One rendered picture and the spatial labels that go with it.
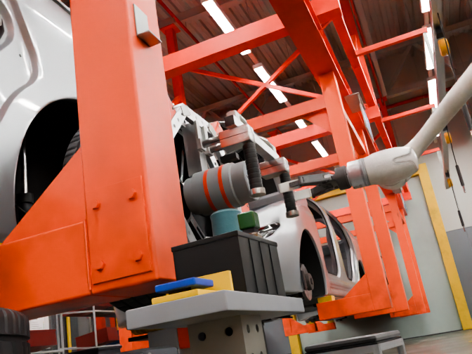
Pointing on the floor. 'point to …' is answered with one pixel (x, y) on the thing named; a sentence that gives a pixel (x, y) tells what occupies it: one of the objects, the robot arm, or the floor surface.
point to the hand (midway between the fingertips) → (289, 192)
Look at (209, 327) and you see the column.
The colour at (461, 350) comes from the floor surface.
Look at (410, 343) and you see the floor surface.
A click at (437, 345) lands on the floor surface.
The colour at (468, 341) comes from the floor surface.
